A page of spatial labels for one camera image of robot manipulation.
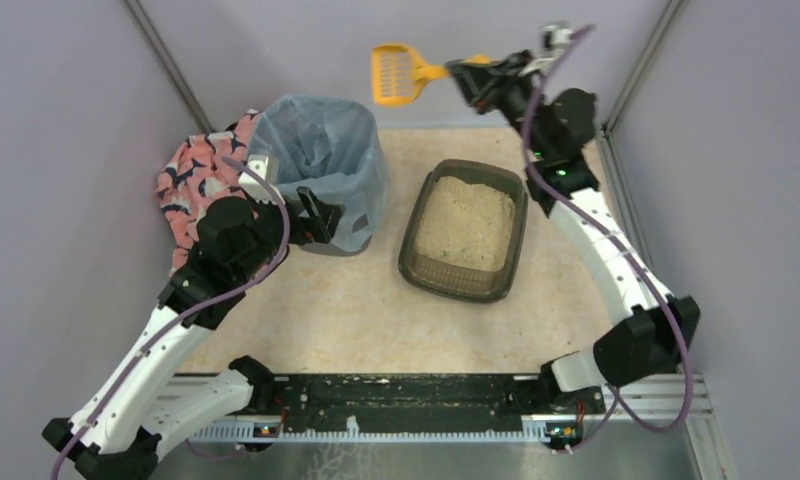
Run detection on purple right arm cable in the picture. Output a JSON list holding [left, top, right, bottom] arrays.
[[520, 23, 696, 435]]

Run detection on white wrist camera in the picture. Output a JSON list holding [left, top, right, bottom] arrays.
[[520, 22, 574, 76], [238, 154, 285, 204]]

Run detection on yellow plastic litter scoop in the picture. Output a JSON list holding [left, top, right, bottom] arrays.
[[370, 42, 493, 109]]

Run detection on pink patterned cloth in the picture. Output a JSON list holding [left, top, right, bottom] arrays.
[[154, 109, 260, 273]]

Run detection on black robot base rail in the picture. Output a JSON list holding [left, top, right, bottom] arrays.
[[193, 374, 607, 446]]

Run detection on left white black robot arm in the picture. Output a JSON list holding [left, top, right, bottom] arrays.
[[42, 187, 345, 479]]

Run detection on blue plastic trash bag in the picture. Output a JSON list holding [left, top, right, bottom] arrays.
[[248, 95, 389, 256]]

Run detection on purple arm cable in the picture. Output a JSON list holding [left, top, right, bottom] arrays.
[[520, 23, 696, 435], [50, 156, 293, 480]]

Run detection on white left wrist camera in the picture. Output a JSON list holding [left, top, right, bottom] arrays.
[[238, 154, 285, 204]]

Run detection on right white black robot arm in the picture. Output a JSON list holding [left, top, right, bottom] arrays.
[[446, 52, 700, 399]]

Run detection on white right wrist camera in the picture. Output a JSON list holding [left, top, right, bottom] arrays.
[[520, 22, 574, 76]]

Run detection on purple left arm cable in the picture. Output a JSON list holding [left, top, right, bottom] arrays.
[[50, 156, 293, 480]]

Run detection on grey plastic litter box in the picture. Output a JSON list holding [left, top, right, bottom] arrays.
[[397, 159, 528, 303]]

